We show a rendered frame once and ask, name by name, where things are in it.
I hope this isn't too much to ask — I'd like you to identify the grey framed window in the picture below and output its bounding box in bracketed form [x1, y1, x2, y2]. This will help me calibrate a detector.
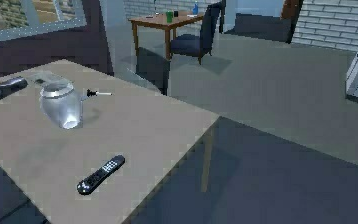
[0, 0, 88, 46]

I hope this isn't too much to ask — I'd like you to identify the silver metal kettle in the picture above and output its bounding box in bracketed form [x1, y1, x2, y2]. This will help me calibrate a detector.
[39, 79, 88, 130]

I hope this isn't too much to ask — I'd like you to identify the black remote control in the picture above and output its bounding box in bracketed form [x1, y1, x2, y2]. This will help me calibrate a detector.
[76, 154, 126, 196]

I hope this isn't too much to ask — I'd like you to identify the beige table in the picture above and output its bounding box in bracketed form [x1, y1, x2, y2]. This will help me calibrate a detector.
[0, 59, 221, 224]

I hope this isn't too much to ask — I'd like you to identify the black and white pen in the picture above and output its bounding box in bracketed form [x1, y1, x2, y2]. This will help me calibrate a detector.
[86, 88, 113, 98]

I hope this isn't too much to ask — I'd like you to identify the dark blue chair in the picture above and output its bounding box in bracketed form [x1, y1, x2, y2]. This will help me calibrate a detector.
[169, 1, 223, 66]

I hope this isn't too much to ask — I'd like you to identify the brown wooden door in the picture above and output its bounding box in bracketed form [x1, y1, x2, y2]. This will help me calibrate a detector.
[280, 0, 305, 45]

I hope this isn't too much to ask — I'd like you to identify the brown wooden table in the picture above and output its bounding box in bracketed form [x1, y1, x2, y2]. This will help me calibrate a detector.
[128, 10, 206, 62]

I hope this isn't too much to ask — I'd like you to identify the dark grey flat device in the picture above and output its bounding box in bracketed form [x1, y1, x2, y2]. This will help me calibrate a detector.
[0, 76, 29, 103]

